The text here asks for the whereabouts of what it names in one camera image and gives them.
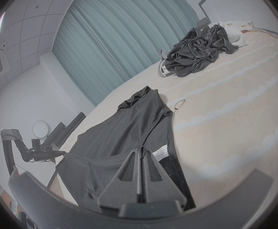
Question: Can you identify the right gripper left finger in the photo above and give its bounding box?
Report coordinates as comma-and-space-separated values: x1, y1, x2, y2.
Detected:
97, 148, 141, 211

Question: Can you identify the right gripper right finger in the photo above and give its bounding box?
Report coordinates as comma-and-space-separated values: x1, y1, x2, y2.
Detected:
141, 149, 187, 211

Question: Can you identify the pile of clothes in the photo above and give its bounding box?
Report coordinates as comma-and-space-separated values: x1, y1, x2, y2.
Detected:
158, 24, 247, 78

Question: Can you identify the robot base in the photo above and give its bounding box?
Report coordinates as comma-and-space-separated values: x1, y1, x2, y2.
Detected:
8, 195, 38, 229

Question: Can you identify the bed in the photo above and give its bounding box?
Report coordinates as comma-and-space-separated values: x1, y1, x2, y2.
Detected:
46, 0, 278, 210

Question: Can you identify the round white framed mirror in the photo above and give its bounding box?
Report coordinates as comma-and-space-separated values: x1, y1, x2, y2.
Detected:
32, 120, 50, 138

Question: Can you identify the blue-green curtain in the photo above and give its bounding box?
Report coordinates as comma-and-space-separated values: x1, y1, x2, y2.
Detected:
52, 6, 130, 107
69, 0, 200, 80

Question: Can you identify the grey bedside table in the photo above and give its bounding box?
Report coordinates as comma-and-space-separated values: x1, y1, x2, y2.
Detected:
196, 18, 210, 30

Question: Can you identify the white printed pillow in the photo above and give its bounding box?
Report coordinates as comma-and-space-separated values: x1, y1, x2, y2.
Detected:
219, 20, 254, 33

